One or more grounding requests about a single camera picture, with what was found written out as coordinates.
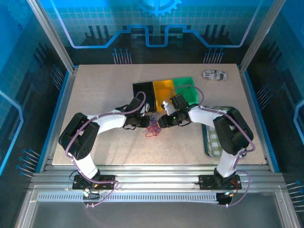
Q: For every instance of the aluminium side rail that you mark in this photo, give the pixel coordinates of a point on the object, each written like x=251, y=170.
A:
x=255, y=118
x=59, y=118

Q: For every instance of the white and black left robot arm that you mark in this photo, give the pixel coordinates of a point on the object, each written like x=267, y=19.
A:
x=80, y=142

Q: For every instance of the aluminium mounting rail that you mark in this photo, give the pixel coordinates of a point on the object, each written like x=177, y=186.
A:
x=154, y=175

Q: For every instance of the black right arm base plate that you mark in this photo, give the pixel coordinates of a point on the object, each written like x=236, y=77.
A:
x=206, y=181

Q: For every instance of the silver toy car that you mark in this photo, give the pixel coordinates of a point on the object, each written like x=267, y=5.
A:
x=215, y=75

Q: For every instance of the aluminium frame post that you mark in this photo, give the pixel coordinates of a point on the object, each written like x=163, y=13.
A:
x=261, y=33
x=52, y=35

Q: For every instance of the green plastic bin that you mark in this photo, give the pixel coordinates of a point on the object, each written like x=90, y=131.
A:
x=185, y=82

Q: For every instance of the black plastic bin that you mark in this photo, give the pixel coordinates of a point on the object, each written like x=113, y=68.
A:
x=142, y=88

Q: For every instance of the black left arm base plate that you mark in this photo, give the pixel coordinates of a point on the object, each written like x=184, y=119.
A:
x=108, y=181

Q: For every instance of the grey metal sheet panel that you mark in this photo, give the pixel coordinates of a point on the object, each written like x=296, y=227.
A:
x=154, y=216

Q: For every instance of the yellow plastic bin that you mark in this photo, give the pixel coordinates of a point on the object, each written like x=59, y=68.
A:
x=161, y=89

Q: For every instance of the green white checked cloth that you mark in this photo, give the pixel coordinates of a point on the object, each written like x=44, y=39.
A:
x=213, y=142

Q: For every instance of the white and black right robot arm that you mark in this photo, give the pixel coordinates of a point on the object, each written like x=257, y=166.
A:
x=228, y=133

